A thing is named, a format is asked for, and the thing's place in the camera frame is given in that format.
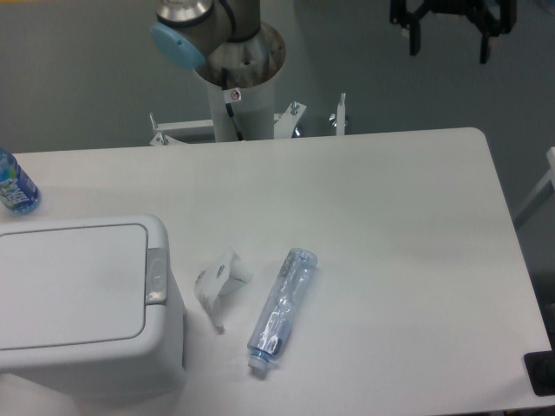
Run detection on white trash can body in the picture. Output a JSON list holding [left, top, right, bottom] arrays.
[[1, 214, 186, 398]]

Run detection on crumpled white paper wrapper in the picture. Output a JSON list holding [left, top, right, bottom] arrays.
[[193, 247, 253, 334]]

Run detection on silver robot arm blue cap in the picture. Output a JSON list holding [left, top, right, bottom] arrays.
[[149, 1, 517, 89]]

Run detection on blue labelled water bottle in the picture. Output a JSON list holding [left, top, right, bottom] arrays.
[[1, 148, 41, 215]]

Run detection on black cable on pedestal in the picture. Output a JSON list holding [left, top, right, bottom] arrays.
[[220, 67, 245, 142]]

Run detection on white frame at right edge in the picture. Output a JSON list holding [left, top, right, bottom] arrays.
[[513, 146, 554, 230]]

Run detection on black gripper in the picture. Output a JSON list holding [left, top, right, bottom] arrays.
[[389, 0, 517, 64]]

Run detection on empty clear plastic bottle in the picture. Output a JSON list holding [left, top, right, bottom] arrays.
[[247, 248, 317, 378]]

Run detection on white pedestal base frame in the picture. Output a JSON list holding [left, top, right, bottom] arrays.
[[149, 92, 349, 146]]

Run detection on black device at table edge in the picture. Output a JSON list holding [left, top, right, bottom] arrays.
[[524, 350, 554, 397]]

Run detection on grey lid push button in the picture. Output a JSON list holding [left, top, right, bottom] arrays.
[[145, 248, 168, 305]]

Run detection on white trash can lid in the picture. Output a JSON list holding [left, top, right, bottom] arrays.
[[1, 224, 147, 350]]

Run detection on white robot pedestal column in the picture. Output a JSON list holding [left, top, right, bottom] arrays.
[[206, 81, 275, 142]]

